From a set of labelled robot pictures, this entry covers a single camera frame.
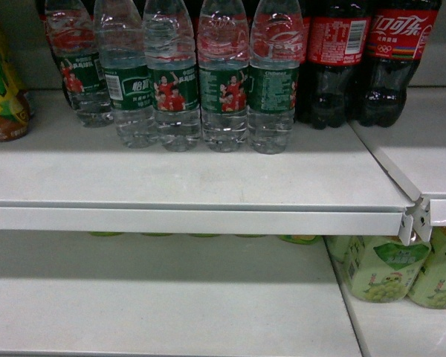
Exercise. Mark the white upper shelf board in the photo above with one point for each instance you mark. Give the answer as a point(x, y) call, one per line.
point(64, 177)

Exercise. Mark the white right shelf board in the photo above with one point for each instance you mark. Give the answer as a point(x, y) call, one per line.
point(413, 154)

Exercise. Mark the right cola bottle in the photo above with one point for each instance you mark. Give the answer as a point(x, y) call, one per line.
point(397, 38)

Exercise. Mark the cola bottle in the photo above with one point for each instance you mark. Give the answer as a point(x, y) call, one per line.
point(397, 38)
point(337, 37)

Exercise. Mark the white lower shelf board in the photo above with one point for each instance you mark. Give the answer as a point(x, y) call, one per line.
point(73, 294)

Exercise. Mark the left green grape drink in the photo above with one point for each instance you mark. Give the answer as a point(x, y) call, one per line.
point(378, 269)

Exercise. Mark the left cola bottle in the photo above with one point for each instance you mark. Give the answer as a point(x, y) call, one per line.
point(337, 37)

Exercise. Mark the green-label water bottle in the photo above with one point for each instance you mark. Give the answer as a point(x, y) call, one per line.
point(276, 51)
point(171, 59)
point(223, 60)

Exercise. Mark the rear green-label water bottle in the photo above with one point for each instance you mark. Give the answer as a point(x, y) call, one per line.
point(223, 60)

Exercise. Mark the green grape drink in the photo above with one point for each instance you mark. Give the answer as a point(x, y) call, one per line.
point(378, 269)
point(429, 287)

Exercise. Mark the right green grape drink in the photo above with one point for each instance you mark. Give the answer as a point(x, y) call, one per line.
point(429, 287)

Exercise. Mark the barcode-side water bottle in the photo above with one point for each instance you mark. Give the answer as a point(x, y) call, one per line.
point(119, 35)

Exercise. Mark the right green-label water bottle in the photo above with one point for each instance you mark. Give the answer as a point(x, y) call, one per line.
point(276, 51)

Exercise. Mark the white shelf board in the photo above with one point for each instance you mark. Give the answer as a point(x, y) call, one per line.
point(64, 177)
point(413, 154)
point(73, 294)

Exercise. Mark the yellow iced tea bottle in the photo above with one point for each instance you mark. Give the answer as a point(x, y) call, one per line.
point(15, 107)

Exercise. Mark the far left water bottle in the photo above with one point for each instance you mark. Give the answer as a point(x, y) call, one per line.
point(71, 35)

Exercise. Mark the middle green-label water bottle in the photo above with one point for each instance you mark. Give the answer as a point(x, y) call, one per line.
point(171, 59)

